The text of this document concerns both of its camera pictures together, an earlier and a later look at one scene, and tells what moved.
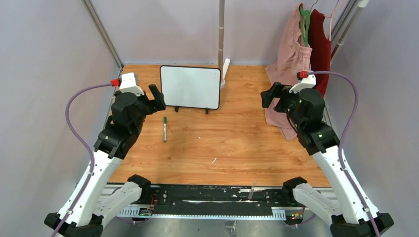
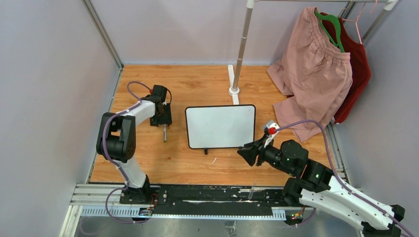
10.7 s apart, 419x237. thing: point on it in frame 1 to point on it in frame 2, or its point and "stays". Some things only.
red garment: [320, 45] to [360, 67]
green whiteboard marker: [165, 129] stays
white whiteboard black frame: [191, 87] to [219, 126]
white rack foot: [226, 66] to [234, 93]
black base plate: [215, 199] stays
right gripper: [277, 90] to [253, 149]
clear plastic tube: [252, 190] stays
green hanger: [305, 15] to [334, 19]
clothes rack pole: [221, 37] to [250, 5]
